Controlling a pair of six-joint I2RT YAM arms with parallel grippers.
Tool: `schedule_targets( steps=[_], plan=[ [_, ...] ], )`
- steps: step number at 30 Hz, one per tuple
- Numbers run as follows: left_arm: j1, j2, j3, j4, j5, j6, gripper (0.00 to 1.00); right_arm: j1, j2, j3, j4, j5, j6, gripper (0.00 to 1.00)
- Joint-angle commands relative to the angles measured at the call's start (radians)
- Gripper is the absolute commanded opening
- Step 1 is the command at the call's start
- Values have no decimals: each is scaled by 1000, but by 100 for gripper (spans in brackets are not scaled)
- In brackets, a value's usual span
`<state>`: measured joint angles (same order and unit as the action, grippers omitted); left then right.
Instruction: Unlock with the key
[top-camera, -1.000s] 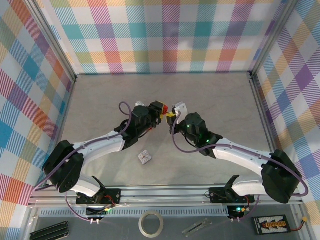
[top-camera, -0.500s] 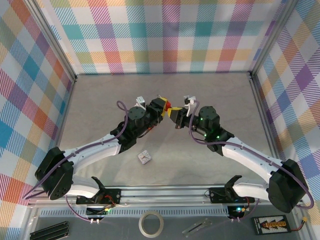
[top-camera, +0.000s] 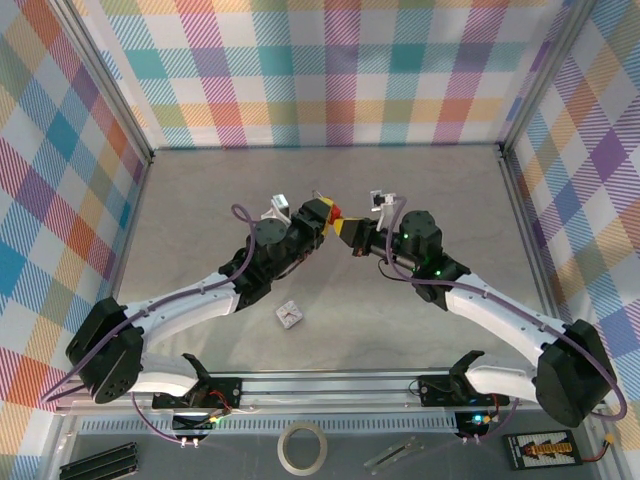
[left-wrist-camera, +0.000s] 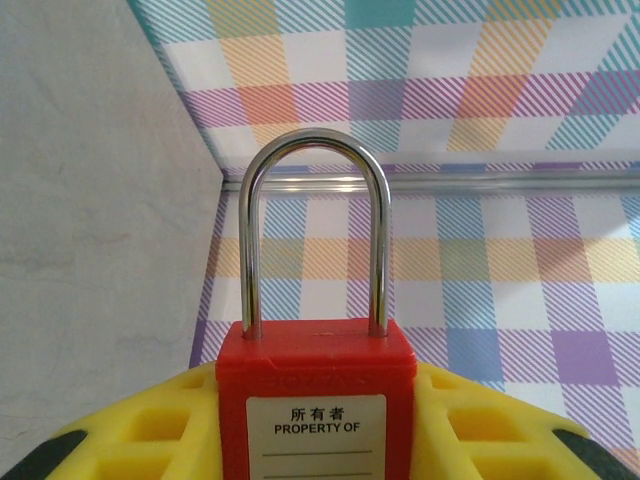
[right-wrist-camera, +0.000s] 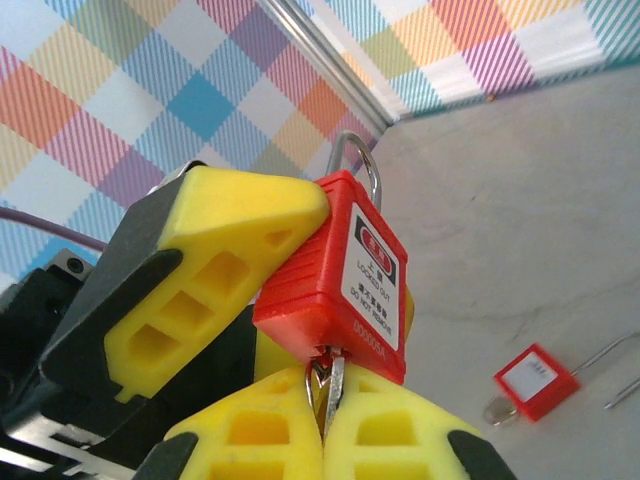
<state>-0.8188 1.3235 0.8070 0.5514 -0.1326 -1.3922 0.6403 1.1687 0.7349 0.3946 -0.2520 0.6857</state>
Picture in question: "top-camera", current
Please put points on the red padlock white label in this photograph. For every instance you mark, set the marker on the red padlock white label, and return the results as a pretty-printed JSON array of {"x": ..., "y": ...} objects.
[{"x": 338, "y": 211}]

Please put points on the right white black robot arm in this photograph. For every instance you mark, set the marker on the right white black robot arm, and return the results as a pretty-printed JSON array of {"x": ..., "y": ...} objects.
[{"x": 500, "y": 325}]

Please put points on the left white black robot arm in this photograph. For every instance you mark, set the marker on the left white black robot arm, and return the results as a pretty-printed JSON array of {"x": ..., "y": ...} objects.
[{"x": 190, "y": 310}]

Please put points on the small white square tile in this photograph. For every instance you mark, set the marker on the small white square tile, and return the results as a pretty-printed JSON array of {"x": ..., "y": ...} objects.
[{"x": 289, "y": 314}]

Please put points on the black electronics board green light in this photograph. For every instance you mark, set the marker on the black electronics board green light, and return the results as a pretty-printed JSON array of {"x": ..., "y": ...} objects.
[
  {"x": 470, "y": 425},
  {"x": 187, "y": 424}
]

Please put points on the clear acrylic slotted strip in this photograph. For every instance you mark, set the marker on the clear acrylic slotted strip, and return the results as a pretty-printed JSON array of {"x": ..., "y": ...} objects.
[{"x": 392, "y": 454}]

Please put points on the clear tape roll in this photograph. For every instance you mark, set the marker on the clear tape roll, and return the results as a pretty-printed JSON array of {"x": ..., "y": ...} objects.
[{"x": 302, "y": 466}]

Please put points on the black battery pack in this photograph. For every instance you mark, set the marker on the black battery pack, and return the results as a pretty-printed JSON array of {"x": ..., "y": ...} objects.
[{"x": 540, "y": 450}]

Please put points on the black aluminium profile bar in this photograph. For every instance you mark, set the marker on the black aluminium profile bar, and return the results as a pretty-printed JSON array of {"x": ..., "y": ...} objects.
[{"x": 100, "y": 462}]

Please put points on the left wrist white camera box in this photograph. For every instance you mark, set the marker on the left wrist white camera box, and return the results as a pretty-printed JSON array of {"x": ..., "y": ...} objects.
[{"x": 279, "y": 205}]

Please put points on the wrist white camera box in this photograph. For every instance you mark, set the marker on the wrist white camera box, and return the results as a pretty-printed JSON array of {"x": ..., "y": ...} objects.
[
  {"x": 386, "y": 210},
  {"x": 279, "y": 205}
]

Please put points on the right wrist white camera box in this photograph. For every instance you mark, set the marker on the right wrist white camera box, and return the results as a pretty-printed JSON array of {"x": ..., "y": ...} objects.
[{"x": 386, "y": 210}]

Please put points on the aluminium side floor rail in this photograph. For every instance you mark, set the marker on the aluminium side floor rail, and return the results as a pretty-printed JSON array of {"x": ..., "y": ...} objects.
[
  {"x": 521, "y": 200},
  {"x": 131, "y": 225}
]

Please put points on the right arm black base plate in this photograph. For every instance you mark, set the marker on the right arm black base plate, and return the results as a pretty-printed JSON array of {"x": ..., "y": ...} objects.
[{"x": 432, "y": 391}]

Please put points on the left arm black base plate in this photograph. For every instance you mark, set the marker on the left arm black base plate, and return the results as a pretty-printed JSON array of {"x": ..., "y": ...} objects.
[{"x": 227, "y": 387}]

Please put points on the long aluminium mounting rail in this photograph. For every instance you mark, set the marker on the long aluminium mounting rail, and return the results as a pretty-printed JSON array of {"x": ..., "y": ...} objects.
[{"x": 325, "y": 391}]

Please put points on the aluminium frame post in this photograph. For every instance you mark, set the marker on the aluminium frame post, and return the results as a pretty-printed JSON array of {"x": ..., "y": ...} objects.
[
  {"x": 111, "y": 85},
  {"x": 544, "y": 75}
]

